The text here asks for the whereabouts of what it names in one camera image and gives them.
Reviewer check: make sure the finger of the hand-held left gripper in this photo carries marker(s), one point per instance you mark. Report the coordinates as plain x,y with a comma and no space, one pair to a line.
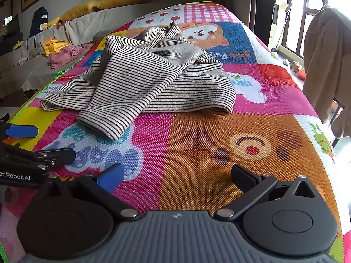
22,131
54,155

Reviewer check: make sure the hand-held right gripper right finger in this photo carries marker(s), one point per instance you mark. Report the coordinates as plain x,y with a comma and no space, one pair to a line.
242,177

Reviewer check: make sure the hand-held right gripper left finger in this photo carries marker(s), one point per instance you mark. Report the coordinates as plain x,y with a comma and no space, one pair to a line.
109,177

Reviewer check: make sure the striped knit sweater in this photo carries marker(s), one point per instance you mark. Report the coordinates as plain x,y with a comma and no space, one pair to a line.
137,87

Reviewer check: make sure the colourful cartoon printed mat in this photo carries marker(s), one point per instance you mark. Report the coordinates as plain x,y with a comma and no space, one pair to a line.
197,142

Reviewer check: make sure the pink cloth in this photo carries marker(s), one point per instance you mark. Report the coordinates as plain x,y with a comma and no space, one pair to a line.
65,54

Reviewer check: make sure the dark cabinet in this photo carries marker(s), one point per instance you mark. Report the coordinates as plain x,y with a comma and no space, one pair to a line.
11,33

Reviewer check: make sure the yellow plush toy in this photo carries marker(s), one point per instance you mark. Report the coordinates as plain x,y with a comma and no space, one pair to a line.
49,24

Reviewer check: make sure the black bag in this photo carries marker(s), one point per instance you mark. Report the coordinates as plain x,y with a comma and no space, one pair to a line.
39,22

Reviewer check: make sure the grey covered sofa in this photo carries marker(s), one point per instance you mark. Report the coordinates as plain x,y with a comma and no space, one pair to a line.
82,30

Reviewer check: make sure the small red pot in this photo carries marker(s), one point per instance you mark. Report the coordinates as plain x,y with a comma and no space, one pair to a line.
302,74

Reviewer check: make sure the yellow pillow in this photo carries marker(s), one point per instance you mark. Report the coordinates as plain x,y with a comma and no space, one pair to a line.
78,11
120,1

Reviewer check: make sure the beige cloth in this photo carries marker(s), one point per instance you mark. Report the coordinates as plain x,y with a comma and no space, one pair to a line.
323,60

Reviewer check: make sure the white upright vacuum cleaner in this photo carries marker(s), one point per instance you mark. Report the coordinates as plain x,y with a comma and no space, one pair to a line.
278,13

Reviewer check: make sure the dark curtain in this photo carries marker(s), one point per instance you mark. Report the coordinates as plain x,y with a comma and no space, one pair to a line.
260,5

